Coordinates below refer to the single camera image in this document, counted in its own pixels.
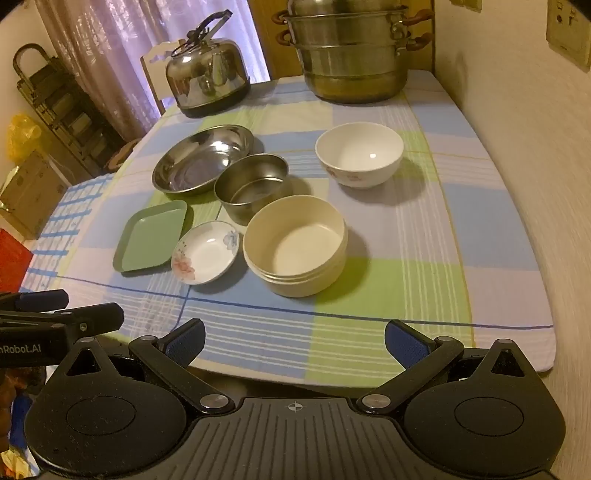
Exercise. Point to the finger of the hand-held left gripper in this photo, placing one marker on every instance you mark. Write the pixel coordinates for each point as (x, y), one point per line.
(99, 318)
(44, 300)

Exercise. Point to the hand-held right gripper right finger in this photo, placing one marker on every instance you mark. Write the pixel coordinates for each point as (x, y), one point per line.
(406, 344)

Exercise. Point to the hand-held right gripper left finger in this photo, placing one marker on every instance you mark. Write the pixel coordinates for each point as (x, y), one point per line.
(184, 342)

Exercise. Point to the small floral saucer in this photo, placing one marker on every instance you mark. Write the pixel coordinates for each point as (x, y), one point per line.
(205, 254)

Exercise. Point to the green square plate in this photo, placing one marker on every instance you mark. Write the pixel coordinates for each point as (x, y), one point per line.
(147, 235)

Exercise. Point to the cream plastic bowls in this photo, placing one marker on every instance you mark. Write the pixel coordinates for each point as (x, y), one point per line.
(295, 244)

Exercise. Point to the stainless steel bowl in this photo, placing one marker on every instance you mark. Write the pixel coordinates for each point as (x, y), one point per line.
(240, 187)

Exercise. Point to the stainless steel plate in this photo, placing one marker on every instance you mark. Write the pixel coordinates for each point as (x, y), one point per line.
(189, 159)

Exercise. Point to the white floral ceramic bowl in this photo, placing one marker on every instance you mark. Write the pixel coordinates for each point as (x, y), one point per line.
(360, 152)

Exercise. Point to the person's left hand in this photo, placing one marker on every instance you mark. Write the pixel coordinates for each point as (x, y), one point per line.
(11, 406)

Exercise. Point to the red plastic crate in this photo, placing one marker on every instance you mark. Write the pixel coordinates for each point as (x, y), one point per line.
(11, 258)

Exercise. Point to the blue white gingham cloth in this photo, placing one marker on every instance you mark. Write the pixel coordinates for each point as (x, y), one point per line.
(69, 217)

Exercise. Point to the cardboard box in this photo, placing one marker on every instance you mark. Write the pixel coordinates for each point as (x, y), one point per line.
(32, 194)

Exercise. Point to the checked pastel tablecloth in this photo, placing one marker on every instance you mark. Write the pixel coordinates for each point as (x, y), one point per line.
(415, 230)

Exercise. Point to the brown wooden stool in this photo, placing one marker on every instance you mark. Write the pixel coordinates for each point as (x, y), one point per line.
(122, 154)

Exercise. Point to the yellow plastic bag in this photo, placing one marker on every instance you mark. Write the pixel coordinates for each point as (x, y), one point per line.
(23, 134)

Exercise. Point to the dark folding metal rack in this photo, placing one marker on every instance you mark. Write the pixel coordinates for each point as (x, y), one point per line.
(60, 106)

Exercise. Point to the patterned sheer curtain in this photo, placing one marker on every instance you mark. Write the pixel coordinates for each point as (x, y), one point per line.
(101, 55)

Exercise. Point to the white wooden chair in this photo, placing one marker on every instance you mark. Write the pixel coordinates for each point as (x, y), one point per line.
(154, 69)

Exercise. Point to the stainless steel kettle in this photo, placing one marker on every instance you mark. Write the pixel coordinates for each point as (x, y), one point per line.
(203, 78)

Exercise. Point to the stainless steel steamer pot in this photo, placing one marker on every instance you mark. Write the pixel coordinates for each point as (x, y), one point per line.
(351, 60)

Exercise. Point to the small beige wall switch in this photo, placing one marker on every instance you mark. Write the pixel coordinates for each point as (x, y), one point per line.
(466, 3)

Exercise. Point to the large beige wall socket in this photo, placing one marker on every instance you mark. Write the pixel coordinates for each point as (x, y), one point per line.
(565, 32)

